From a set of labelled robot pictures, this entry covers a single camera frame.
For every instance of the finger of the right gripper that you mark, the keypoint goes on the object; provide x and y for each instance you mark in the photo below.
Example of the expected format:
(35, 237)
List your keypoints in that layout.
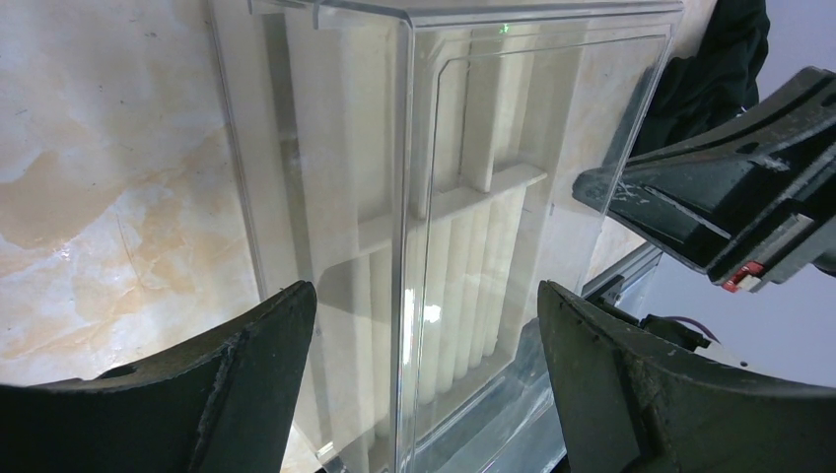
(707, 200)

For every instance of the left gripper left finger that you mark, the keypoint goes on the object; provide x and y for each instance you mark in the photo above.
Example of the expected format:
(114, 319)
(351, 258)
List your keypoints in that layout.
(221, 401)

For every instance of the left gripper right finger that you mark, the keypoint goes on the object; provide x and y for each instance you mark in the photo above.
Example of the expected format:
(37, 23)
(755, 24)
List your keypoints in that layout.
(631, 401)

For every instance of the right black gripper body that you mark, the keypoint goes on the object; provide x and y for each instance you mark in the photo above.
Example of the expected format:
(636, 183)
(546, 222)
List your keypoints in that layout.
(798, 241)

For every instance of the beige slotted ring tray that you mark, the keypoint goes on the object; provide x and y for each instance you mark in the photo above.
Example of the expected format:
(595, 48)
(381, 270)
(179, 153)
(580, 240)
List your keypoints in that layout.
(428, 171)

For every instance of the clear plastic box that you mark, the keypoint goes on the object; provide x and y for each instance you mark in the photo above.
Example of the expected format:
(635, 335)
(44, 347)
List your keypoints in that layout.
(627, 45)

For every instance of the black cloth with print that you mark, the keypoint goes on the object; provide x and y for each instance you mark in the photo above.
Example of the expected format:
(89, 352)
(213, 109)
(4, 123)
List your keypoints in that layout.
(718, 83)

